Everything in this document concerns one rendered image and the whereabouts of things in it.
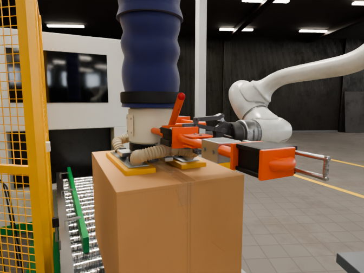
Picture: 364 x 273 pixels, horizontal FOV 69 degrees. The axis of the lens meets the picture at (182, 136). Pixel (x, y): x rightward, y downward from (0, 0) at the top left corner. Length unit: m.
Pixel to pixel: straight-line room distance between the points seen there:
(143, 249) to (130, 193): 0.17
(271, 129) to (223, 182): 0.24
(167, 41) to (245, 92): 0.33
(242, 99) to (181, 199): 0.43
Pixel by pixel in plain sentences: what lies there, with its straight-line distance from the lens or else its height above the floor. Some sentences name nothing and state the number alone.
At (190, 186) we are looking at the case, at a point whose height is 1.07.
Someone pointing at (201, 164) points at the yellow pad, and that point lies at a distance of 0.93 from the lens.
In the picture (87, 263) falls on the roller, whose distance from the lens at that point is 1.47.
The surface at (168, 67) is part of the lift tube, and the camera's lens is 0.94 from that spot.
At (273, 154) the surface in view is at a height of 1.22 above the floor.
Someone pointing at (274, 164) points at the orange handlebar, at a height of 1.21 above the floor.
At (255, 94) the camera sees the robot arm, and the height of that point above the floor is 1.33.
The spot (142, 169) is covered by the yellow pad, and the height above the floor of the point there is 1.09.
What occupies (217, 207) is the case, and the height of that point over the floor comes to 0.99.
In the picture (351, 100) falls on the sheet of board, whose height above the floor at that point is 1.38.
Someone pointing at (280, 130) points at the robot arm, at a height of 1.21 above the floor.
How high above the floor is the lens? 1.30
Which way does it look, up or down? 7 degrees down
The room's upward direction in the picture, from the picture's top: straight up
